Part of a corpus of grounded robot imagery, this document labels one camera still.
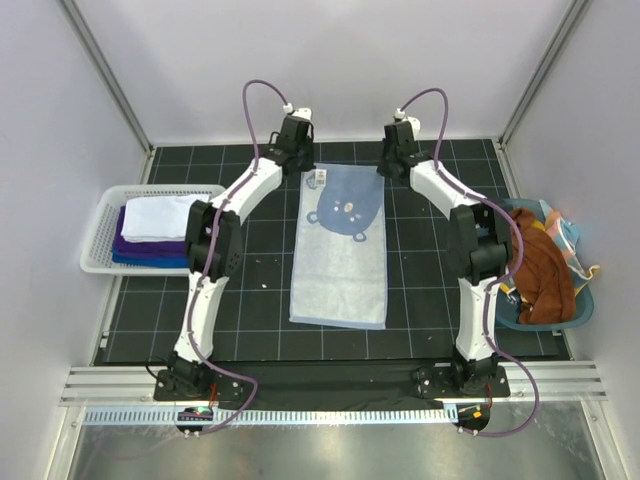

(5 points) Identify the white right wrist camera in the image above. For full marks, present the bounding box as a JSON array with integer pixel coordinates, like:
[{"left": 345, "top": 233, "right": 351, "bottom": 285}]
[{"left": 394, "top": 108, "right": 421, "bottom": 137}]

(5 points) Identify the brown towel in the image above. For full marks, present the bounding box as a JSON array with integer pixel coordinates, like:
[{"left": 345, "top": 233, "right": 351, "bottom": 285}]
[{"left": 510, "top": 208, "right": 576, "bottom": 325}]

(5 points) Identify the light blue bear towel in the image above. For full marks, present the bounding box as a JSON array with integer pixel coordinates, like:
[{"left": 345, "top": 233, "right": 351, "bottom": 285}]
[{"left": 289, "top": 163, "right": 388, "bottom": 330}]

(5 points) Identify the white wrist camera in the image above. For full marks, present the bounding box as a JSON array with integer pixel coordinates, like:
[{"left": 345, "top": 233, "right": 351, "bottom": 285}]
[
  {"left": 394, "top": 108, "right": 421, "bottom": 137},
  {"left": 283, "top": 103, "right": 313, "bottom": 122}
]

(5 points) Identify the aluminium frame rail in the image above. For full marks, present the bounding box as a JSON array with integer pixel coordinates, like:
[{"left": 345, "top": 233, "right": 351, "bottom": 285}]
[{"left": 59, "top": 361, "right": 607, "bottom": 407}]

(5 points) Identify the purple folded towel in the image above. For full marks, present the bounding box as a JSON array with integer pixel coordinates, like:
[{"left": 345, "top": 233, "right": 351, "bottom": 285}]
[{"left": 113, "top": 206, "right": 185, "bottom": 258}]

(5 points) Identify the white folded towel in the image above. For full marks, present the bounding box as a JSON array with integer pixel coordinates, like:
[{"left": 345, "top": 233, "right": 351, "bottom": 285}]
[{"left": 121, "top": 194, "right": 209, "bottom": 243}]

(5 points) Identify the white plastic basket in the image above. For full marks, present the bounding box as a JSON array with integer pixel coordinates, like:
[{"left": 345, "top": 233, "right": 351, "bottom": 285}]
[{"left": 79, "top": 184, "right": 224, "bottom": 277}]

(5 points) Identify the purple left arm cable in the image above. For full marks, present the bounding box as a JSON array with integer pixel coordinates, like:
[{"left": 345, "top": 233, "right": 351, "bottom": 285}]
[{"left": 174, "top": 79, "right": 301, "bottom": 446}]

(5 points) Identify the blue folded towel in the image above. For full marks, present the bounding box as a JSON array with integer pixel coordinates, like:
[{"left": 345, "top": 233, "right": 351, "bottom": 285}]
[{"left": 112, "top": 250, "right": 188, "bottom": 269}]

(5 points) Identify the multicolour striped towel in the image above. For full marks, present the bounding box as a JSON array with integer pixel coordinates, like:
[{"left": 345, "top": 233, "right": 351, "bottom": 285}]
[{"left": 502, "top": 199, "right": 601, "bottom": 296}]

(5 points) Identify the blue plastic basin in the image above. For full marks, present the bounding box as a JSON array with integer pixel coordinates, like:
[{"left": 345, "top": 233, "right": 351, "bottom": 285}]
[{"left": 492, "top": 198, "right": 598, "bottom": 331}]

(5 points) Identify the white slotted cable duct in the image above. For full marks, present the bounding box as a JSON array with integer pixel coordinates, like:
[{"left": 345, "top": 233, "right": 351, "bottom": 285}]
[{"left": 82, "top": 405, "right": 458, "bottom": 428}]

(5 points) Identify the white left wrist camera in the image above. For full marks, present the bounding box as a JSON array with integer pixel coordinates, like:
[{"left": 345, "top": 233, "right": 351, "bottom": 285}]
[{"left": 283, "top": 103, "right": 313, "bottom": 122}]

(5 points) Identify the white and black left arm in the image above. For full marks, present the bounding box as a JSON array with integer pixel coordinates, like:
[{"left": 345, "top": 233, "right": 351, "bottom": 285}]
[{"left": 157, "top": 108, "right": 314, "bottom": 400}]

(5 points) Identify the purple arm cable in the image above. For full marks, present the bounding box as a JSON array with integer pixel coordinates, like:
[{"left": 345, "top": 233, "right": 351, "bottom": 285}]
[
  {"left": 174, "top": 79, "right": 301, "bottom": 446},
  {"left": 399, "top": 87, "right": 544, "bottom": 439}
]

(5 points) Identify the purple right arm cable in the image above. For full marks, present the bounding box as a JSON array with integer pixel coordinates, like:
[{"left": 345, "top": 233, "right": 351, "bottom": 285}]
[{"left": 399, "top": 87, "right": 544, "bottom": 439}]

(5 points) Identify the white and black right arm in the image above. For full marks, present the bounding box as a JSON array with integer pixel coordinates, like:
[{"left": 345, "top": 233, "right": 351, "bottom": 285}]
[{"left": 377, "top": 120, "right": 513, "bottom": 396}]

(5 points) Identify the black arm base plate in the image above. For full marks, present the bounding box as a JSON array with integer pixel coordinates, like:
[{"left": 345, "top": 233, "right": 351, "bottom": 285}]
[{"left": 152, "top": 358, "right": 510, "bottom": 430}]

